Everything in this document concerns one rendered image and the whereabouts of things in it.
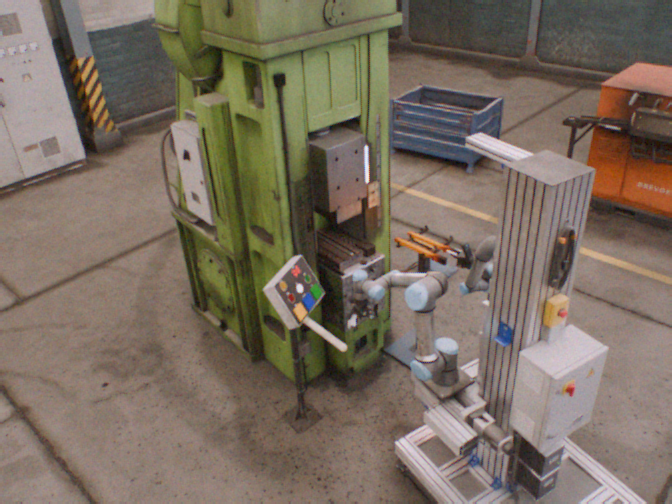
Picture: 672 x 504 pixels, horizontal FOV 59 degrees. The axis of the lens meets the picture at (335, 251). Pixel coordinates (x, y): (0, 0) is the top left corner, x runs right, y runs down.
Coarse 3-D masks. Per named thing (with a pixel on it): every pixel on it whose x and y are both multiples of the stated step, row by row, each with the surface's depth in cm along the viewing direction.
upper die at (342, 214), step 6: (348, 204) 358; (354, 204) 361; (360, 204) 365; (318, 210) 368; (324, 210) 363; (336, 210) 353; (342, 210) 356; (348, 210) 360; (354, 210) 363; (360, 210) 367; (324, 216) 366; (330, 216) 360; (336, 216) 355; (342, 216) 358; (348, 216) 362; (336, 222) 358
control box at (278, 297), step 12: (288, 264) 339; (300, 264) 341; (276, 276) 331; (288, 276) 330; (300, 276) 338; (312, 276) 346; (264, 288) 322; (276, 288) 320; (288, 288) 327; (276, 300) 323; (288, 300) 325; (300, 300) 332; (288, 312) 323; (288, 324) 329
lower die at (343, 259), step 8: (320, 232) 404; (328, 232) 405; (320, 240) 397; (336, 240) 395; (320, 248) 390; (328, 248) 388; (336, 248) 387; (352, 248) 386; (320, 256) 388; (328, 256) 381; (336, 256) 381; (344, 256) 378; (360, 256) 384; (336, 264) 376; (344, 264) 377; (352, 264) 382
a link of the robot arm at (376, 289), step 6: (366, 282) 305; (372, 282) 305; (378, 282) 305; (384, 282) 306; (366, 288) 304; (372, 288) 302; (378, 288) 300; (384, 288) 305; (372, 294) 301; (378, 294) 301
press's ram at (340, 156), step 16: (336, 128) 356; (320, 144) 336; (336, 144) 335; (352, 144) 340; (320, 160) 337; (336, 160) 337; (352, 160) 345; (320, 176) 343; (336, 176) 342; (352, 176) 350; (320, 192) 349; (336, 192) 347; (352, 192) 356; (336, 208) 352
